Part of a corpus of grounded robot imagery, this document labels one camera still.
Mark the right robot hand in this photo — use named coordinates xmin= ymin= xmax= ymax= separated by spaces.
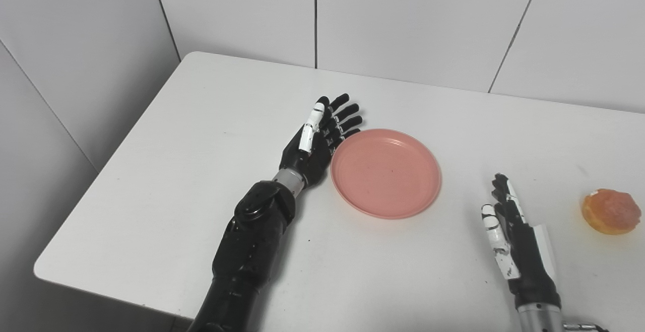
xmin=481 ymin=173 xmax=562 ymax=310

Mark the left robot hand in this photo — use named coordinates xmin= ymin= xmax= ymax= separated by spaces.
xmin=279 ymin=93 xmax=363 ymax=188

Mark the pink plate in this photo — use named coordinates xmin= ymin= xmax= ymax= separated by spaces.
xmin=331 ymin=128 xmax=442 ymax=220

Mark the orange cream puff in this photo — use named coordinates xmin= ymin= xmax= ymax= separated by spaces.
xmin=582 ymin=188 xmax=642 ymax=236

